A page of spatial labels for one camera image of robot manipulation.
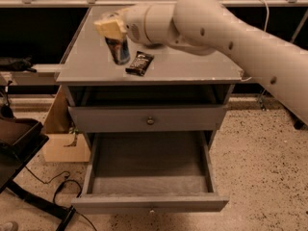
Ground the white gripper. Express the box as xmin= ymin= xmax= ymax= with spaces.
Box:
xmin=94 ymin=4 xmax=179 ymax=46

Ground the red bull can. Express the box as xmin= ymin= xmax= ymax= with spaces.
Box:
xmin=105 ymin=38 xmax=130 ymax=65

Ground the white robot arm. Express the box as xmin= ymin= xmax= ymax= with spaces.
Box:
xmin=94 ymin=0 xmax=308 ymax=123

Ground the closed grey upper drawer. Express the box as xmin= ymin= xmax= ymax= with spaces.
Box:
xmin=68 ymin=106 xmax=226 ymax=133

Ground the grey drawer cabinet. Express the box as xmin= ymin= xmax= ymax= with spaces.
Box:
xmin=55 ymin=5 xmax=244 ymax=216

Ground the open grey middle drawer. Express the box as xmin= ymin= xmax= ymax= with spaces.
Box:
xmin=72 ymin=132 xmax=229 ymax=215

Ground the black snack bar wrapper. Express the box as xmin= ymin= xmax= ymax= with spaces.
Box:
xmin=125 ymin=51 xmax=154 ymax=76

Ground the cardboard box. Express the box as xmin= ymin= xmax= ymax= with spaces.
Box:
xmin=42 ymin=87 xmax=90 ymax=163

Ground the black chair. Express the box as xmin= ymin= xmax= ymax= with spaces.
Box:
xmin=0 ymin=105 xmax=75 ymax=231

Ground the metal railing frame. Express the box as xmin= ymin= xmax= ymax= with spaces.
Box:
xmin=0 ymin=0 xmax=308 ymax=85

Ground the black bag on rail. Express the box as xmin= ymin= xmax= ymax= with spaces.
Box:
xmin=0 ymin=57 xmax=36 ymax=72

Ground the white hanging cable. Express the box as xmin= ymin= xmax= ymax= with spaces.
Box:
xmin=241 ymin=0 xmax=270 ymax=83

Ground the black floor cable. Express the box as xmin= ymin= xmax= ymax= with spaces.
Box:
xmin=24 ymin=166 xmax=98 ymax=231

